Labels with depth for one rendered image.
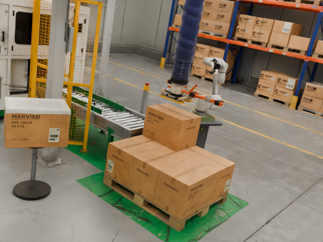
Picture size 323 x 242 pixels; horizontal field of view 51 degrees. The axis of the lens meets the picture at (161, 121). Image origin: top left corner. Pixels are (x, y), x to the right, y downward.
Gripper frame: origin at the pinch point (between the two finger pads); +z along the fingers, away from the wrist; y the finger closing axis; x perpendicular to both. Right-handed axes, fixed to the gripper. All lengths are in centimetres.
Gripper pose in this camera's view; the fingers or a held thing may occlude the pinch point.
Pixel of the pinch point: (209, 66)
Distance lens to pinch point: 430.3
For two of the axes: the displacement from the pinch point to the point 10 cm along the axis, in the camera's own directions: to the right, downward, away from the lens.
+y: -1.7, 9.4, 3.0
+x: -7.6, -3.2, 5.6
